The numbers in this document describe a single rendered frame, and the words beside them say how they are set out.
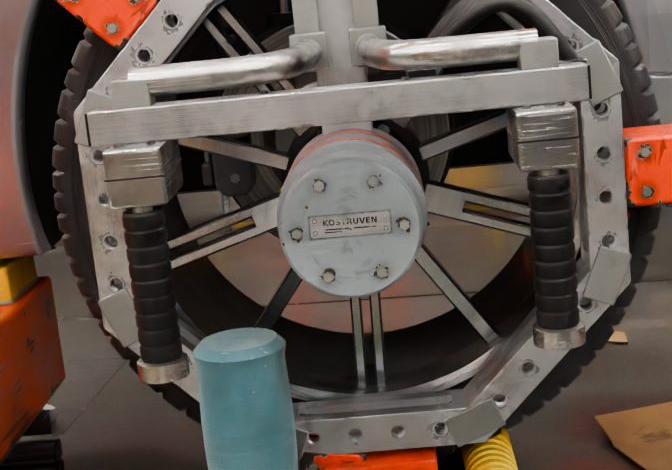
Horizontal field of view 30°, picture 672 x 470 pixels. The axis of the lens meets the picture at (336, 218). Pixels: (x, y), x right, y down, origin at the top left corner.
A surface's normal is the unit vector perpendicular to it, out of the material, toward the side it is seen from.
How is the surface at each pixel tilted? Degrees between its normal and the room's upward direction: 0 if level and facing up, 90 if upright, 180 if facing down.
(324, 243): 90
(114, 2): 90
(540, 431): 0
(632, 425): 12
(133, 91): 90
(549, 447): 0
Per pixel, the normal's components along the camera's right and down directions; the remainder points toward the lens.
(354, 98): -0.04, 0.20
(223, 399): -0.36, 0.18
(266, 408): 0.50, 0.09
